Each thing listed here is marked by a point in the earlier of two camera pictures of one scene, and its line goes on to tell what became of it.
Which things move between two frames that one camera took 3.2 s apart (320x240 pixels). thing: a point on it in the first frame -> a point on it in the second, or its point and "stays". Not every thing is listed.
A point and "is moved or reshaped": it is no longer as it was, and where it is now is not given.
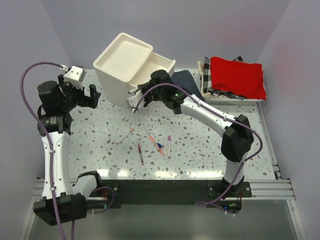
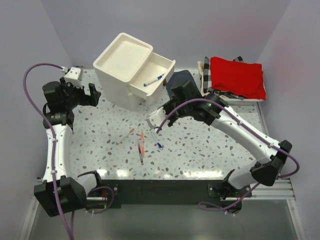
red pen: x=140 y=154 stays
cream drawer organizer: x=125 y=65 stays
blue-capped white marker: x=132 y=91 is moved or reshaped
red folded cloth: x=245 y=78 stays
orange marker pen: x=161 y=150 -> x=142 y=149
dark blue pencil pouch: x=184 y=79 stays
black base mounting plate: x=114 y=193 stays
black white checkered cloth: x=207 y=81 stays
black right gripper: x=143 y=87 -> x=166 y=106
